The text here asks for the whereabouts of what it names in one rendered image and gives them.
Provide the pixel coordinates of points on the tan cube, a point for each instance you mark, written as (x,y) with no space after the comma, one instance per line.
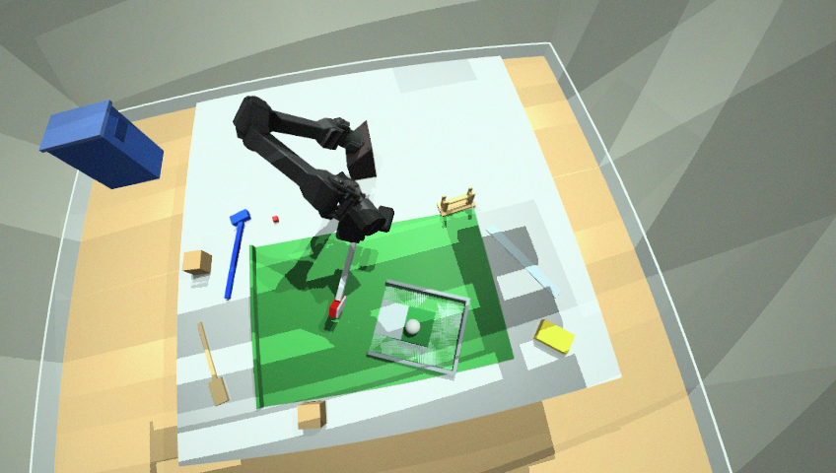
(311,415)
(196,262)

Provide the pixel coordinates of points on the blue golf putter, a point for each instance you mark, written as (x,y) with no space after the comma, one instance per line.
(237,220)

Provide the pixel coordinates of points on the yellow rectangular block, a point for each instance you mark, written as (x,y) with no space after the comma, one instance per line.
(554,336)

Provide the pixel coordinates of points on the white golf ball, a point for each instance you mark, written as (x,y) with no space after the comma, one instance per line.
(412,326)

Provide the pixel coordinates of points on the green putting mat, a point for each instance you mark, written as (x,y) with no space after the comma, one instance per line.
(306,354)

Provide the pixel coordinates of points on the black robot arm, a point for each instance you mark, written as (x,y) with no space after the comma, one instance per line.
(357,217)

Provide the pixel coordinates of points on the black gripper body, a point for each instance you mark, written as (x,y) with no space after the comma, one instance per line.
(387,212)

